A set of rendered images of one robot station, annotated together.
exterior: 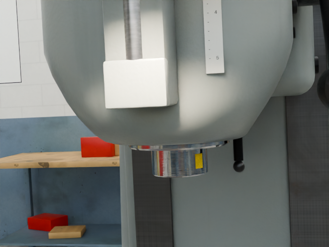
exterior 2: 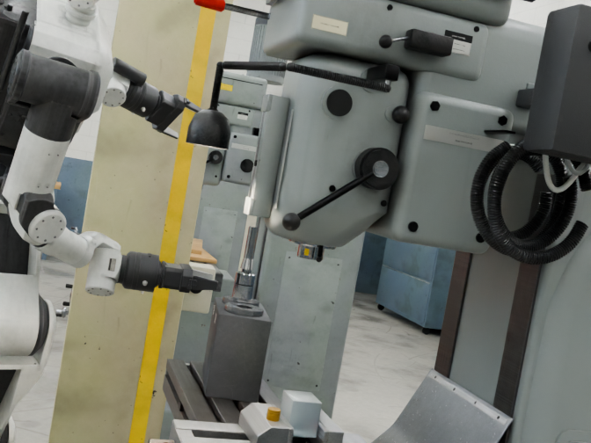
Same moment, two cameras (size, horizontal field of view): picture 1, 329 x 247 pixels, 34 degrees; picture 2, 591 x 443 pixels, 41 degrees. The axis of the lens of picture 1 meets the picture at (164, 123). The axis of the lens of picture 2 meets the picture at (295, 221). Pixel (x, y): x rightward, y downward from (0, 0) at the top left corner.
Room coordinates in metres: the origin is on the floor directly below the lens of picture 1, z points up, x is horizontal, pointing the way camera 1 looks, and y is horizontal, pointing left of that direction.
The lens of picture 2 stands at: (-0.27, -1.22, 1.41)
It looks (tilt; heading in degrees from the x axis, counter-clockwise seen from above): 3 degrees down; 60
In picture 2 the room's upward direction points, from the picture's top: 10 degrees clockwise
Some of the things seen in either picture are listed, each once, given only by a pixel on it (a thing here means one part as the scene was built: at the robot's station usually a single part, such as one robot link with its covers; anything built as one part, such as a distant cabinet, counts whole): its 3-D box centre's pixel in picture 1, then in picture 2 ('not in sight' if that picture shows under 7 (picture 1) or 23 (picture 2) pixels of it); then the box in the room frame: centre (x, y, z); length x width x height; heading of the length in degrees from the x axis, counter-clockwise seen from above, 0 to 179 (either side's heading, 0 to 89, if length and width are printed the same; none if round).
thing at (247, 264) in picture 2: not in sight; (250, 250); (0.58, 0.47, 1.23); 0.03 x 0.03 x 0.11
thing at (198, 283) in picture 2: not in sight; (204, 284); (0.47, 0.44, 1.14); 0.06 x 0.02 x 0.03; 164
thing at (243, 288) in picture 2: not in sight; (243, 287); (0.58, 0.47, 1.14); 0.05 x 0.05 x 0.06
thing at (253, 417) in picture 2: not in sight; (265, 425); (0.38, -0.09, 1.00); 0.12 x 0.06 x 0.04; 78
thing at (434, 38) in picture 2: not in sight; (413, 43); (0.49, -0.16, 1.66); 0.12 x 0.04 x 0.04; 167
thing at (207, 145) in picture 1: (178, 140); (312, 243); (0.46, -0.01, 1.31); 0.09 x 0.09 x 0.01
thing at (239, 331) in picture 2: not in sight; (235, 344); (0.56, 0.42, 1.01); 0.22 x 0.12 x 0.20; 69
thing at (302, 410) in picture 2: not in sight; (299, 413); (0.44, -0.10, 1.02); 0.06 x 0.05 x 0.06; 78
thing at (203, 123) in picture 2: not in sight; (209, 127); (0.24, 0.02, 1.47); 0.07 x 0.07 x 0.06
